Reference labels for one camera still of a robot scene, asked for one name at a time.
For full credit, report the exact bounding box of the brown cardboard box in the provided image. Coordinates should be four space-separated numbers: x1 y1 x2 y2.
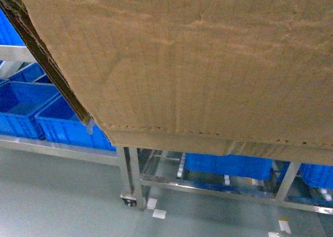
1 0 332 165

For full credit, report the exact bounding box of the blue plastic bin centre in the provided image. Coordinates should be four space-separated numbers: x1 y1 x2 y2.
185 153 273 180

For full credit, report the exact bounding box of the blue plastic bin far left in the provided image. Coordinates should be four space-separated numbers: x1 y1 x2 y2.
1 63 60 140

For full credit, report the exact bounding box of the stainless steel shelf frame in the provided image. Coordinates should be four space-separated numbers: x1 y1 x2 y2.
1 41 332 214

